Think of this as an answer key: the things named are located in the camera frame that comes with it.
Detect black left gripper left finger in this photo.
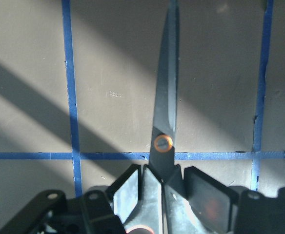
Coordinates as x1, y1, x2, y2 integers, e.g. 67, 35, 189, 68
105, 164, 141, 222

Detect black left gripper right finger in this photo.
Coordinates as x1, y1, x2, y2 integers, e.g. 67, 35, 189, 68
184, 166, 239, 232

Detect grey orange scissors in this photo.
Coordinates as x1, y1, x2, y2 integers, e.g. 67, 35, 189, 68
124, 0, 228, 234

